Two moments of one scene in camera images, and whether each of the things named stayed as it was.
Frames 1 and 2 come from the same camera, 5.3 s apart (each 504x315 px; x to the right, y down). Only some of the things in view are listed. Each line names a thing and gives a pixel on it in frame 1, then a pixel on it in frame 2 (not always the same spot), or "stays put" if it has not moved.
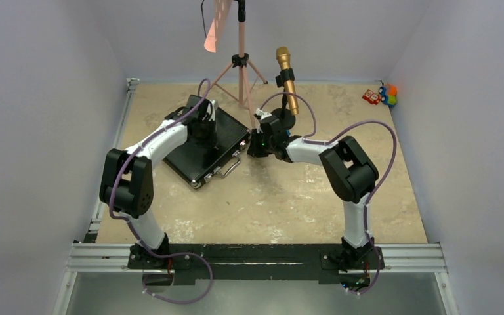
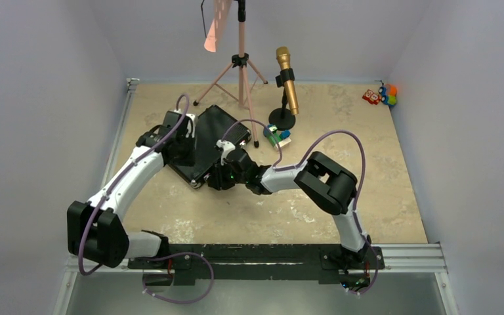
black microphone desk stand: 282,113 stays put
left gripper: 212,125 → 189,159
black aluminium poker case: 196,165 stays put
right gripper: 253,149 → 218,180
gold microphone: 283,56 stays put
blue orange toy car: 388,92 stays put
